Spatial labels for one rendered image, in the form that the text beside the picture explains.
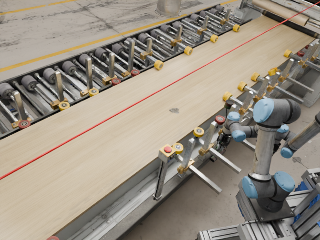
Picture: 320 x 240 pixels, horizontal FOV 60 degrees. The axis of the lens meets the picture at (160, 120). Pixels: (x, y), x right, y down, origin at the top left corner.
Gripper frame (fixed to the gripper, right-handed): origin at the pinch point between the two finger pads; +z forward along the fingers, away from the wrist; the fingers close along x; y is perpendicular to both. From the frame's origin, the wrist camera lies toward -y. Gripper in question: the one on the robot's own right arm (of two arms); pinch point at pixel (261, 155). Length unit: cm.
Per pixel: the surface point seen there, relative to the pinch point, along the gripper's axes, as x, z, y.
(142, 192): -82, 21, -46
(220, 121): -2.9, -7.8, -40.1
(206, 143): -30.6, -8.3, -33.2
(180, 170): -58, 0, -33
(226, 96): 22, -13, -52
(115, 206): -103, 21, -50
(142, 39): 45, 1, -183
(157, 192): -82, 4, -33
